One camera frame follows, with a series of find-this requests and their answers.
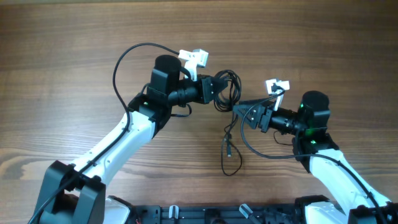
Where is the right camera cable black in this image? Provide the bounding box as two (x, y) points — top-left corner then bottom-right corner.
(240, 85), (382, 224)

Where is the camera cable black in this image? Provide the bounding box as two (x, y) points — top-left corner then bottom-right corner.
(240, 85), (382, 224)
(27, 42), (180, 224)

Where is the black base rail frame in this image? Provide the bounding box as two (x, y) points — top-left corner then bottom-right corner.
(126, 203), (303, 224)

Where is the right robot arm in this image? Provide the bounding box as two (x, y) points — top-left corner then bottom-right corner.
(233, 91), (397, 223)

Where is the left camera cable black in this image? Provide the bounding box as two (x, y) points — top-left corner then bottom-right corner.
(27, 42), (180, 224)

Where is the black usb cable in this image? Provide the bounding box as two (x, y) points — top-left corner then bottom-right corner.
(213, 69), (243, 177)

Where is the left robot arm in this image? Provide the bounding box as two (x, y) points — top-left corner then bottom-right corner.
(30, 55), (228, 223)

